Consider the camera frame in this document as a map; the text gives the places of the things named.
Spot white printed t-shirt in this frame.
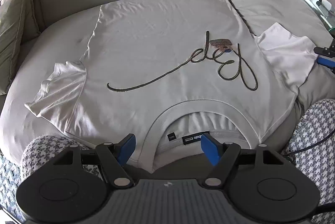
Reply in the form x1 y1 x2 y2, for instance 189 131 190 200
26 0 317 172

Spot houndstooth trouser leg left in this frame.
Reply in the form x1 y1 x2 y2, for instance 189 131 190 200
1 135 88 223

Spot houndstooth trouser leg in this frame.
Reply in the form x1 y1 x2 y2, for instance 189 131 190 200
1 135 88 223
281 98 335 224

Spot grey seat cushion right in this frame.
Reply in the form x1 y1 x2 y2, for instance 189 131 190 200
230 0 334 109

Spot houndstooth trouser leg right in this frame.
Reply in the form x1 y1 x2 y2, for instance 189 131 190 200
281 98 335 224

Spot grey round sofa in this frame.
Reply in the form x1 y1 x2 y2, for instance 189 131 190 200
1 0 334 172

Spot olive front pillow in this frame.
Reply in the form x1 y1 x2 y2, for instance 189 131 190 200
0 0 24 95

